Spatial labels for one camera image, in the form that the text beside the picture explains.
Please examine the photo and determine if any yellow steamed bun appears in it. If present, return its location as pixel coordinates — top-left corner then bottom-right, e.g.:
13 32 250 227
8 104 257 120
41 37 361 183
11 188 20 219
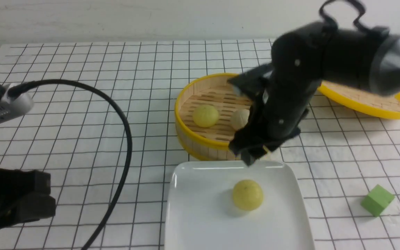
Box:
232 179 265 211
192 105 219 128

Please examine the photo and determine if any beige steamed bun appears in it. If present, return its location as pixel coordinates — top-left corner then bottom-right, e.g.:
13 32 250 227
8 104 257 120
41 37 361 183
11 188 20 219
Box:
230 109 250 131

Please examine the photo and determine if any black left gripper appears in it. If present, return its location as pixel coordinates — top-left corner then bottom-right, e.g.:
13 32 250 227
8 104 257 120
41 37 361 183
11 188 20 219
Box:
0 168 56 229

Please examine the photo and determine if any black camera cable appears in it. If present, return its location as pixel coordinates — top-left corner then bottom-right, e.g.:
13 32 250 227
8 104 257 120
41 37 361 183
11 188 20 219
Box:
8 79 133 250

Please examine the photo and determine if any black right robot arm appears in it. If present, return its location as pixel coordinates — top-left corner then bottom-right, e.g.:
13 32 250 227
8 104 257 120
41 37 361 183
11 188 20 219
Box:
227 22 400 166

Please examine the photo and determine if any yellow bamboo steamer basket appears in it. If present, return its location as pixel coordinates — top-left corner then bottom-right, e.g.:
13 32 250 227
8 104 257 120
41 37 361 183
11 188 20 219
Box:
174 73 251 160

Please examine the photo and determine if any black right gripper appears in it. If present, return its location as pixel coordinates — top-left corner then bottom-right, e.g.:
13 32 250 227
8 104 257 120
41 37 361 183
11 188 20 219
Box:
227 64 322 166

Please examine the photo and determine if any green wooden cube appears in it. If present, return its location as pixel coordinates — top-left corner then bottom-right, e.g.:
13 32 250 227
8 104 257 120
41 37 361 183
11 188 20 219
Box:
360 185 395 217

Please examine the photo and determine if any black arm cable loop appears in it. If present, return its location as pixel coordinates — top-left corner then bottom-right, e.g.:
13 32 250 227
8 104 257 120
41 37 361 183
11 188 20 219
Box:
319 0 390 35

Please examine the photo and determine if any white square plate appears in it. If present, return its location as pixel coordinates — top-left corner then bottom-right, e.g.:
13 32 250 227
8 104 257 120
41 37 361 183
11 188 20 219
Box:
165 160 316 250

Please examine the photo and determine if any yellow bamboo steamer lid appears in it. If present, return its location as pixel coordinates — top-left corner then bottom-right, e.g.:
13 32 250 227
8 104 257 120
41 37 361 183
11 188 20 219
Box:
318 81 400 120

